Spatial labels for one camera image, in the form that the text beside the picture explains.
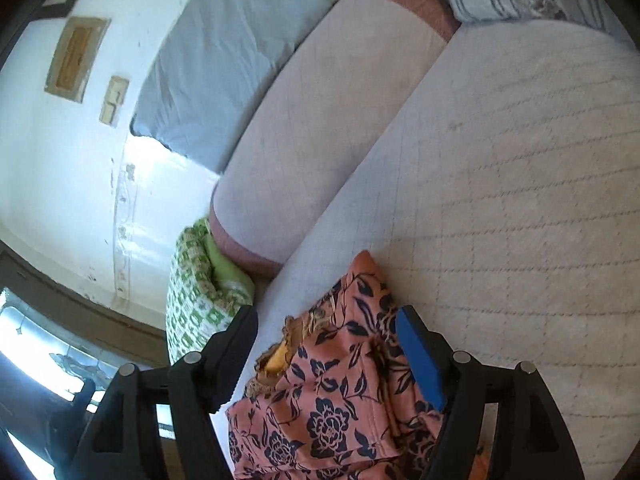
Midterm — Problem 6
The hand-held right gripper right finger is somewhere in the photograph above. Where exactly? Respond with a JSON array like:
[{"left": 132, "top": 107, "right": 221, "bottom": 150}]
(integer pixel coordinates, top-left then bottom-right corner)
[{"left": 395, "top": 305, "right": 586, "bottom": 480}]

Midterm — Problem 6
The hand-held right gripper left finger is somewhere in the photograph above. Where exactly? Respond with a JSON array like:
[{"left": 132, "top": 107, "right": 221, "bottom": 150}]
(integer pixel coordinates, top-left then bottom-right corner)
[{"left": 52, "top": 305, "right": 259, "bottom": 480}]

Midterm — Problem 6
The pink floral garment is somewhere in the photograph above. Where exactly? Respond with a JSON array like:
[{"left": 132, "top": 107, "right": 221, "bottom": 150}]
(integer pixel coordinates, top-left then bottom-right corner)
[{"left": 226, "top": 250, "right": 488, "bottom": 480}]

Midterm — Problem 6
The green patterned pillow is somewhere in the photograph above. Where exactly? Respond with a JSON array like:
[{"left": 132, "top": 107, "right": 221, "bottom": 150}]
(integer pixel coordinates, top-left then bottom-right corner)
[{"left": 165, "top": 217, "right": 256, "bottom": 366}]

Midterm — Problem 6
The quilted grey bed cover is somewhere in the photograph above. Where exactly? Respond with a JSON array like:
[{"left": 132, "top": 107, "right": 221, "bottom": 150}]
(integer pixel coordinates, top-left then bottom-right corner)
[{"left": 210, "top": 20, "right": 640, "bottom": 480}]

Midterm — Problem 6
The pink bolster cushion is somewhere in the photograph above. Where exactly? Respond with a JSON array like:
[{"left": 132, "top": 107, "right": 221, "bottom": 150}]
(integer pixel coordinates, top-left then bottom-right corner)
[{"left": 209, "top": 0, "right": 462, "bottom": 277}]

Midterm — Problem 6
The white pillow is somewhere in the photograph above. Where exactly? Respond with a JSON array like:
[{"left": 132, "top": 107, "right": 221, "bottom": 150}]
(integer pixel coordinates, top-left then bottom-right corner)
[{"left": 130, "top": 0, "right": 358, "bottom": 176}]

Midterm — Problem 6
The window with brown frame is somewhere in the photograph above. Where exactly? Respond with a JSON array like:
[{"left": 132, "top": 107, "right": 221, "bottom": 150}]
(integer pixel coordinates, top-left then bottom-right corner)
[{"left": 0, "top": 255, "right": 171, "bottom": 480}]

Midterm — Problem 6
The beige wall switch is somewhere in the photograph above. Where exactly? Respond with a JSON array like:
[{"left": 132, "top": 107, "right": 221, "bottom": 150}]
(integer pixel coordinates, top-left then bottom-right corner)
[{"left": 99, "top": 76, "right": 131, "bottom": 127}]

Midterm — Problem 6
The recessed wall panel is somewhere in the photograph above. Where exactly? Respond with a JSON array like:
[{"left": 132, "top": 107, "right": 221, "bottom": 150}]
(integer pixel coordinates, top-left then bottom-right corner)
[{"left": 44, "top": 16, "right": 111, "bottom": 105}]

